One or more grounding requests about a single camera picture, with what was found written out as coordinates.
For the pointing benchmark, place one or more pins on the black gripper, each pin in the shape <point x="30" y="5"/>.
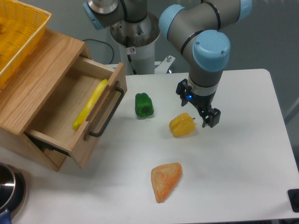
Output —
<point x="211" y="116"/>

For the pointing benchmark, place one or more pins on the wooden top drawer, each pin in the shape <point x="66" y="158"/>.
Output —
<point x="78" y="111"/>

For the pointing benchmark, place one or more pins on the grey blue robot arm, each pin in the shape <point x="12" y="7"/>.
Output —
<point x="195" y="33"/>

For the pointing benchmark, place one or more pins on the wooden drawer cabinet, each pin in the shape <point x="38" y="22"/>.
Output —
<point x="30" y="87"/>

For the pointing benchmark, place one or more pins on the yellow toy bell pepper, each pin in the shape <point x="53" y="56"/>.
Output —
<point x="182" y="125"/>

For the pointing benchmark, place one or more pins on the green toy bell pepper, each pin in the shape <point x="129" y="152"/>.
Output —
<point x="143" y="105"/>

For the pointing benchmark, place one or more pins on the orange toy sandwich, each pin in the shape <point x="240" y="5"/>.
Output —
<point x="164" y="179"/>

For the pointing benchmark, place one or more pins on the yellow toy banana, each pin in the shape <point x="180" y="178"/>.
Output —
<point x="89" y="105"/>

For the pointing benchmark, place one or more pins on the black corner object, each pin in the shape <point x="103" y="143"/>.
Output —
<point x="293" y="195"/>

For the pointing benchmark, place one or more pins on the yellow plastic basket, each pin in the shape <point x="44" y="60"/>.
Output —
<point x="21" y="28"/>

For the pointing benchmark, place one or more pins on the metal pot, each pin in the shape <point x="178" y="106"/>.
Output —
<point x="13" y="189"/>

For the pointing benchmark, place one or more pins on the white table frame bracket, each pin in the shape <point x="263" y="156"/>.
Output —
<point x="165" y="66"/>

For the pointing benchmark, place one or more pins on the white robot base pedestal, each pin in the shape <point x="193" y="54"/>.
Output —
<point x="137" y="44"/>

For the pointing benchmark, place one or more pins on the blue pot handle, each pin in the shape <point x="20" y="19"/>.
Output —
<point x="5" y="217"/>

